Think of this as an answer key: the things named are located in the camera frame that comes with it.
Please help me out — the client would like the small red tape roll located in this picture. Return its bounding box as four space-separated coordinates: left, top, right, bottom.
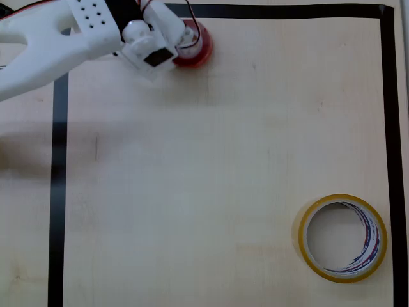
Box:
171 18 214 69

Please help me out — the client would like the long black bar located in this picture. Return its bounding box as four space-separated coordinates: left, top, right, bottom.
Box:
163 3 394 20

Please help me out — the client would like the big yellow tape roll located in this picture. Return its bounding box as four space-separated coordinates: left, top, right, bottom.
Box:
298 193 389 284

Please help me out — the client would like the red robot cable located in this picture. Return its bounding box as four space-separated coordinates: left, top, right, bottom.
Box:
176 0 203 51

